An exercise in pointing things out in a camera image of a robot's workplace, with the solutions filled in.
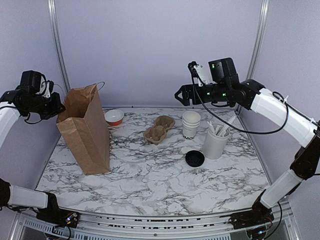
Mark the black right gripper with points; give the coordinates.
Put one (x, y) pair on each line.
(186, 89)

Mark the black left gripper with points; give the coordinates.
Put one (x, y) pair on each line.
(55, 110)

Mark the brown paper bag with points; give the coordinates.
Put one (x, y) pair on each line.
(85, 130)

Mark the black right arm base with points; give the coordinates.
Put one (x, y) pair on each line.
(259, 214)

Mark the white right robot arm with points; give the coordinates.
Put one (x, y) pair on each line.
(254, 96)

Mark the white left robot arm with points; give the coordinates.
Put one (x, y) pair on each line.
(12, 196)

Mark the white paper cup stack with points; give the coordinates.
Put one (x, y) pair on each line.
(190, 123)

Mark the white wrapped stirrers bundle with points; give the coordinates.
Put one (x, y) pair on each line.
(220, 131)

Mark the white cylindrical utensil holder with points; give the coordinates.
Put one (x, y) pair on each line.
(214, 145)

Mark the black plastic cup lid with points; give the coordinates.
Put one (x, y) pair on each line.
(194, 158)

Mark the orange white bowl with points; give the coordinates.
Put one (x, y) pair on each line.
(114, 117)

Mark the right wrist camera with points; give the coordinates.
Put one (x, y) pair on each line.
(198, 71)

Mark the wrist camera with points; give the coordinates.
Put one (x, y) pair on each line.
(198, 71)
(46, 88)

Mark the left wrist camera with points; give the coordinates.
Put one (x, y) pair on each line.
(46, 88)

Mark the right aluminium frame post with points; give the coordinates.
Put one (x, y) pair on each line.
(261, 28)

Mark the aluminium frame post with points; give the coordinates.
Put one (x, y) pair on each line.
(261, 28)
(53, 19)

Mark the left aluminium frame post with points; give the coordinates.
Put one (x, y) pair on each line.
(53, 19)

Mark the aluminium front rail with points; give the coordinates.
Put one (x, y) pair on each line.
(217, 226)

